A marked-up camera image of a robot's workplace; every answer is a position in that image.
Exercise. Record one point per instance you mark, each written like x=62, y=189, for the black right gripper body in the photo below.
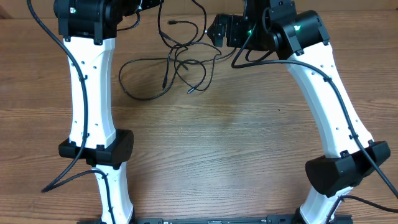
x=244, y=34

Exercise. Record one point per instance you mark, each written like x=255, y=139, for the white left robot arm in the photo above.
x=89, y=30

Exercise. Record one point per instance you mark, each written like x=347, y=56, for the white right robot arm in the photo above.
x=302, y=43

